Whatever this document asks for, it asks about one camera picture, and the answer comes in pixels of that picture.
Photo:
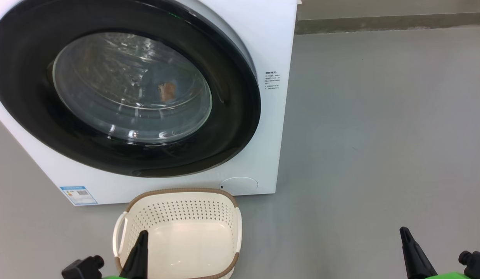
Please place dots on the round white filter cover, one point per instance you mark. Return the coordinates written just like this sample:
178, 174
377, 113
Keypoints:
238, 186

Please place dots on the printed text notice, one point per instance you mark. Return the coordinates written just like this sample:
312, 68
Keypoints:
271, 80

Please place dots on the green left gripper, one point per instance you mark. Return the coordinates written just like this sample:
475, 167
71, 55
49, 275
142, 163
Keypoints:
112, 277

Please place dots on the blue patterned garment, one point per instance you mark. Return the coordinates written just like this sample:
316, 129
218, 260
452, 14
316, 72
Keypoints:
166, 87

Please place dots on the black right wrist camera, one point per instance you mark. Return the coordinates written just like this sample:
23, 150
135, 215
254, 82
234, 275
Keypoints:
475, 265

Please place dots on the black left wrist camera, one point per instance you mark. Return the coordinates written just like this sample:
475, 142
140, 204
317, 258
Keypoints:
83, 268

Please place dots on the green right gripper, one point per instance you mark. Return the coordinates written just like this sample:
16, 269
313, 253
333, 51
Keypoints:
451, 276

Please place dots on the white front-load washing machine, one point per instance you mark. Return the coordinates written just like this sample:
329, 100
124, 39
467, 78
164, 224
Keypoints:
271, 46

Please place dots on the cream perforated laundry basket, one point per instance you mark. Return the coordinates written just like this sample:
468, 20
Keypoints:
185, 240

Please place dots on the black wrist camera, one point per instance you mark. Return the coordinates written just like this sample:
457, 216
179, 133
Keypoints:
475, 265
83, 268

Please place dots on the blue energy label sticker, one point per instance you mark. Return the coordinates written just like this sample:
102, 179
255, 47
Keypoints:
78, 195

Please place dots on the round black glass washer door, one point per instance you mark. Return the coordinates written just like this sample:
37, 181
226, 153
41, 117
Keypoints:
26, 77

